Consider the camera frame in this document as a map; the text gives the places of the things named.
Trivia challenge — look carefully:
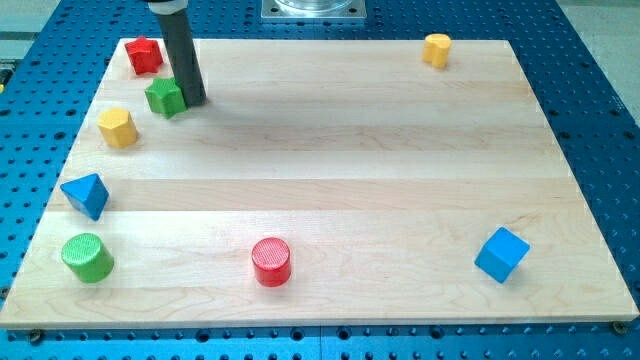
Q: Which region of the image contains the green star block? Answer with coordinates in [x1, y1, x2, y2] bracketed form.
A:
[144, 77, 187, 119]

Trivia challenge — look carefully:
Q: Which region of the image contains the yellow hexagon block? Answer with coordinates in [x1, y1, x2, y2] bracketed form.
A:
[98, 107, 138, 149]

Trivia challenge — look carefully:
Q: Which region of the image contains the red star block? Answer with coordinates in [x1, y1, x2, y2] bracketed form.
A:
[125, 36, 163, 75]

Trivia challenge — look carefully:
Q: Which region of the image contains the red cylinder block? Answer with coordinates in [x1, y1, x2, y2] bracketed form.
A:
[251, 237, 291, 287]

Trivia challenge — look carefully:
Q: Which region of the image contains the light wooden board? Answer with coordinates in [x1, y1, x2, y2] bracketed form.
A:
[1, 39, 638, 329]

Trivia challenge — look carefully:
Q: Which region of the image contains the yellow heart block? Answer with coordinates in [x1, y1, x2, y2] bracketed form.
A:
[422, 33, 452, 69]

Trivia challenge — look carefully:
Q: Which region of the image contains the blue cube block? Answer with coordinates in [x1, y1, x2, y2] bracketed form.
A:
[474, 227, 530, 283]

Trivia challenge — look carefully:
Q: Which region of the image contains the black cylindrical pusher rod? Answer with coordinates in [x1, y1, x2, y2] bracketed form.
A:
[146, 0, 206, 107]

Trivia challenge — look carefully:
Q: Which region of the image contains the blue triangle block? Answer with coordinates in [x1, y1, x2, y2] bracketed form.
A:
[60, 173, 109, 221]

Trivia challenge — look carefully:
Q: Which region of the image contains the green cylinder block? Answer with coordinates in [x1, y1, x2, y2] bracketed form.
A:
[61, 233, 115, 283]

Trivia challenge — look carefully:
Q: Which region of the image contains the blue perforated metal table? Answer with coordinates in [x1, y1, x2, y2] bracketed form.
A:
[1, 1, 639, 359]

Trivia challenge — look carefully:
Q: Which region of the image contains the clear robot base plate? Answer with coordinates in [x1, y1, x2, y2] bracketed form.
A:
[261, 0, 367, 21]

